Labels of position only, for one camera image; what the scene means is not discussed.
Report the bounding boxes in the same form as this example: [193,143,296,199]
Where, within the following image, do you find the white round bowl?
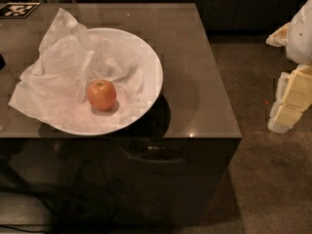
[47,28,163,136]

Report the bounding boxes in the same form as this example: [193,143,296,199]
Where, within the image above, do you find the dark glass top table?
[0,4,242,229]

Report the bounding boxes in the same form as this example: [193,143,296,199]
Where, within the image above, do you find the red orange apple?
[88,80,117,110]

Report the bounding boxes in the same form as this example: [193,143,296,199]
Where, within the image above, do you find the small dark object at left edge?
[0,54,6,70]

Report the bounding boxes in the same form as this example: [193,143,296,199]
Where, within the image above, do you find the white paper sheet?
[9,9,148,135]

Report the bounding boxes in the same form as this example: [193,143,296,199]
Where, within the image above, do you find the black white fiducial marker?
[0,2,40,19]

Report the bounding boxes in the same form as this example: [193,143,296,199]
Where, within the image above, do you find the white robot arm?
[266,0,312,134]

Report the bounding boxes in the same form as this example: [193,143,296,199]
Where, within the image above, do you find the yellow foam padded gripper finger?
[268,64,312,134]

